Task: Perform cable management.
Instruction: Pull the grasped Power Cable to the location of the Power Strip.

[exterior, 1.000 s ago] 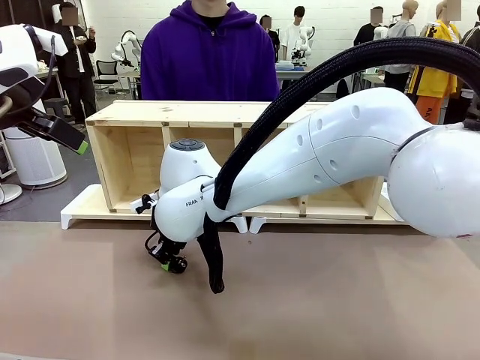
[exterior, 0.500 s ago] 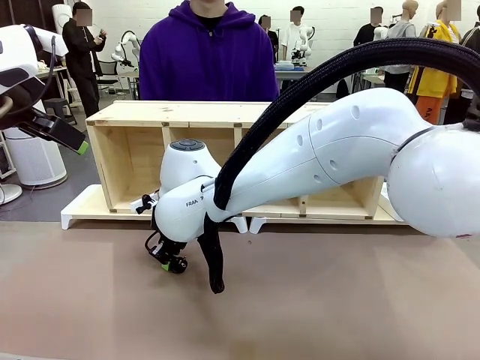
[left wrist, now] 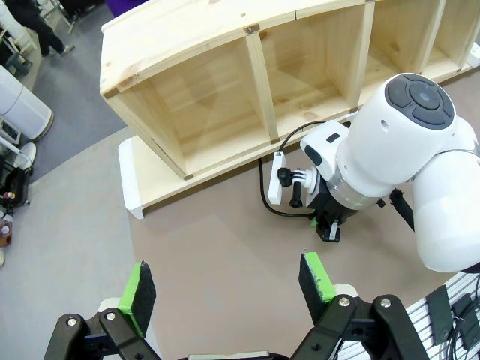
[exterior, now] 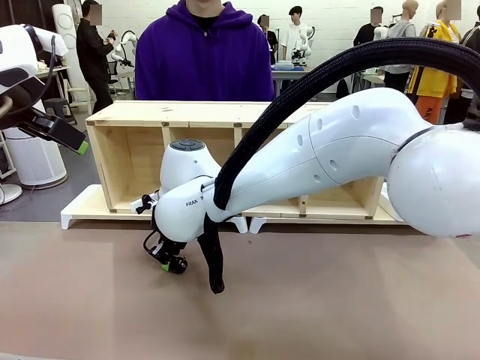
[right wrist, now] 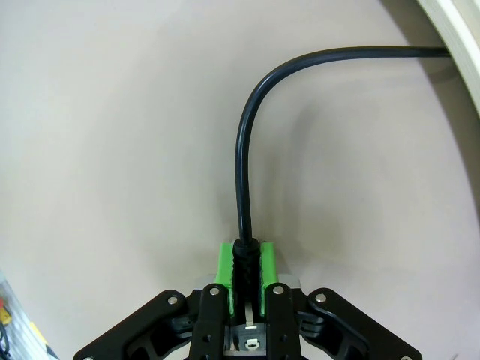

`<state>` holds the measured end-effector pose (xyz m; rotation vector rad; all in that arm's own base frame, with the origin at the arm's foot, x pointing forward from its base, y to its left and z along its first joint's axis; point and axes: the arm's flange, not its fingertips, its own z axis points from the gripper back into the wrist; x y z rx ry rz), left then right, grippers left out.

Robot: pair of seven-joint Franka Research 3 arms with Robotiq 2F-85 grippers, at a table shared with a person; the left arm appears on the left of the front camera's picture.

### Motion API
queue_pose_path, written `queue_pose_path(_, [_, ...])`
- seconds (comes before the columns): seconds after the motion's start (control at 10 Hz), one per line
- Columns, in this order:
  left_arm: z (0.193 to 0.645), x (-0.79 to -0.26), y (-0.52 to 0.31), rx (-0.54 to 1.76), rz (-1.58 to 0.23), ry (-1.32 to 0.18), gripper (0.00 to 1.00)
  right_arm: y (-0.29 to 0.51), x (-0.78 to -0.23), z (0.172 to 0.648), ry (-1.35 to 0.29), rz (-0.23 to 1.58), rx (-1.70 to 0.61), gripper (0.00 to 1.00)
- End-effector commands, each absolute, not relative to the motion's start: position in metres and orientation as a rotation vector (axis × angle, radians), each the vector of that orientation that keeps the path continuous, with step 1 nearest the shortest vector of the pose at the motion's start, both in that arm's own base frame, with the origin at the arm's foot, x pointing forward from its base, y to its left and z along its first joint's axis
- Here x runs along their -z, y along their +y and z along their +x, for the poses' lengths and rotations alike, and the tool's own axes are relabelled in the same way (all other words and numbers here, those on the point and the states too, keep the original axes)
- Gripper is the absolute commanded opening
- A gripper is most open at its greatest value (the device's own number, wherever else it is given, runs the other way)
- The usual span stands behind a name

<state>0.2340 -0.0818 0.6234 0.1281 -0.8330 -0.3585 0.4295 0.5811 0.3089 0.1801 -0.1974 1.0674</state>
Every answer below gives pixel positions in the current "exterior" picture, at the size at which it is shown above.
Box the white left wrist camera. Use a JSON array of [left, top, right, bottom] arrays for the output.
[[23, 23, 70, 59]]

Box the tall white tower air conditioner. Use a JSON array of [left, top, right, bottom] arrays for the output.
[[52, 3, 83, 103]]

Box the person in white shirt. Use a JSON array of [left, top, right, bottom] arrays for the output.
[[280, 4, 311, 65]]

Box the dark storage rack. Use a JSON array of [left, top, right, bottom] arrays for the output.
[[0, 0, 57, 29]]

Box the mannequin in grey hoodie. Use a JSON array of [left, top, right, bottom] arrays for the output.
[[383, 0, 418, 94]]

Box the white side table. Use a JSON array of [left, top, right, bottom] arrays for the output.
[[36, 64, 71, 101]]

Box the black mesh office chair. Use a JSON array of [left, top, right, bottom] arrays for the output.
[[106, 61, 122, 88]]

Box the black braided cable sleeve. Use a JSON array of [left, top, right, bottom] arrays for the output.
[[199, 37, 480, 296]]

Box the white cylindrical air purifier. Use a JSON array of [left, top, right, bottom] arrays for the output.
[[2, 126, 69, 189]]

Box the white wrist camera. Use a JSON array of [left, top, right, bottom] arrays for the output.
[[23, 23, 70, 59], [130, 192, 161, 215]]

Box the person in black jacket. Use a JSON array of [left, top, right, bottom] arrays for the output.
[[75, 0, 116, 114]]

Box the mannequin in yellow jacket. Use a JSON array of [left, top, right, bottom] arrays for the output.
[[406, 0, 463, 125]]

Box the person in purple hoodie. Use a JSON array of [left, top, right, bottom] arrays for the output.
[[134, 0, 277, 103]]

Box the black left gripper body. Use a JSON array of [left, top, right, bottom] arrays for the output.
[[0, 79, 39, 131]]

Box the white round stand base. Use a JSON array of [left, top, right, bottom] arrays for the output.
[[0, 183, 24, 206]]

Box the thin black left camera cable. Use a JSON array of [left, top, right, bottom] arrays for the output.
[[6, 34, 58, 116]]

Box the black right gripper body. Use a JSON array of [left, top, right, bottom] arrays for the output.
[[151, 216, 188, 260]]

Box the grey plastic stool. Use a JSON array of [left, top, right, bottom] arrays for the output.
[[42, 97, 78, 125]]

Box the grey work table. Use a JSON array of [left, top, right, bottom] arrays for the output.
[[271, 66, 362, 101]]

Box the person in dark top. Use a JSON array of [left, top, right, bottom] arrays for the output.
[[256, 13, 279, 65]]

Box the mannequin in dark striped jacket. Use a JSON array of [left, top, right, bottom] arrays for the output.
[[442, 20, 480, 125]]

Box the white step stool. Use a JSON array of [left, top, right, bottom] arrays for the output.
[[67, 86, 94, 114]]

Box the person in black sweater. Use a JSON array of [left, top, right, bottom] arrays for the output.
[[352, 6, 386, 47]]

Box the long wooden open shelf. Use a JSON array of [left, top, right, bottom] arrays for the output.
[[85, 100, 388, 221]]

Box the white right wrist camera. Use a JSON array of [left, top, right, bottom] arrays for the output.
[[130, 192, 161, 215]]

